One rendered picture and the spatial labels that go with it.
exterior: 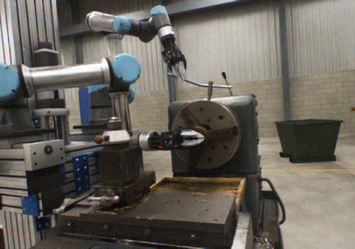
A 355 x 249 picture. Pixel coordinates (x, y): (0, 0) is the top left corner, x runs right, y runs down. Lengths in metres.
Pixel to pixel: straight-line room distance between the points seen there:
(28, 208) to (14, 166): 0.17
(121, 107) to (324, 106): 10.52
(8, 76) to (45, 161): 0.30
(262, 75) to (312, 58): 1.97
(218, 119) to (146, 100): 11.09
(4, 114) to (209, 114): 0.79
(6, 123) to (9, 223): 0.63
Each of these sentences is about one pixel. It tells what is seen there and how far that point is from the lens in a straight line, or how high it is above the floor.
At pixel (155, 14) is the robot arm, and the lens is 1.26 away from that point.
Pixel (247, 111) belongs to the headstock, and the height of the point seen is 1.17.
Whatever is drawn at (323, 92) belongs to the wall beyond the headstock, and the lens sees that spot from 11.33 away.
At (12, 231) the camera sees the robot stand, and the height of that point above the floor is 0.66.
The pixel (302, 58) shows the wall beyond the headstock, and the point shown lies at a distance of 11.37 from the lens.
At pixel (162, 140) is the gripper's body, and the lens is 0.94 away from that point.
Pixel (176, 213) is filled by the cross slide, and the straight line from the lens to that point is 0.55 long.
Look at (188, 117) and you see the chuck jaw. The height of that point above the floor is 1.16.
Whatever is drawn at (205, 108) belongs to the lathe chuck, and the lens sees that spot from 1.11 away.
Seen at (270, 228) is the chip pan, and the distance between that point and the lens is 1.50.
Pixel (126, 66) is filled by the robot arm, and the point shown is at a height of 1.38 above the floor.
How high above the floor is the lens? 1.18
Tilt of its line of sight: 3 degrees down
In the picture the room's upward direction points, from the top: 4 degrees counter-clockwise
